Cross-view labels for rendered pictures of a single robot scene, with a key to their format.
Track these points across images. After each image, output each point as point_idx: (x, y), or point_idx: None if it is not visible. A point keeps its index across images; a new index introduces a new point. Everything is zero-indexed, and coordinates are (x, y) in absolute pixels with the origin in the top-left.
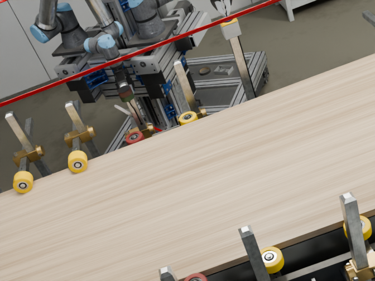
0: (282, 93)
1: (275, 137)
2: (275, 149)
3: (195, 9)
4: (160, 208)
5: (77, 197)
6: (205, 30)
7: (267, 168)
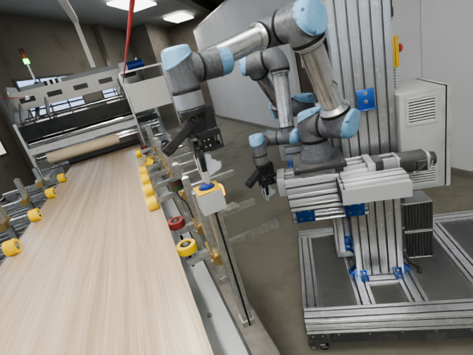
0: (186, 326)
1: (91, 340)
2: (67, 346)
3: (428, 170)
4: (63, 270)
5: (121, 220)
6: (383, 198)
7: (42, 344)
